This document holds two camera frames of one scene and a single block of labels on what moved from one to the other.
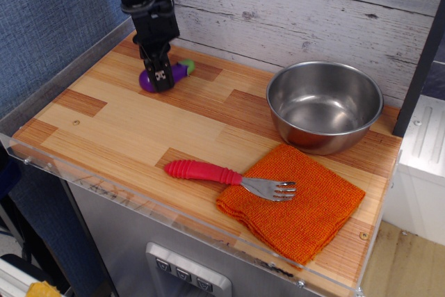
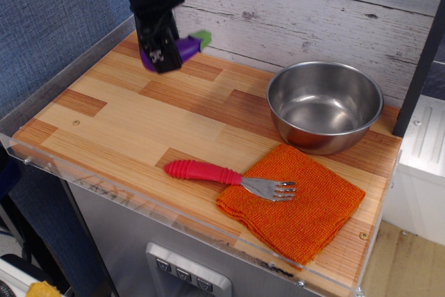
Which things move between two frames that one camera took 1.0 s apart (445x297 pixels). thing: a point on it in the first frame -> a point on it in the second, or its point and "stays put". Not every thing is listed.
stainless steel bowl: x=322 y=108 stays put
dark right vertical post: x=419 y=81 stays put
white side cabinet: x=417 y=201 stays put
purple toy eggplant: x=180 y=70 -> x=187 y=46
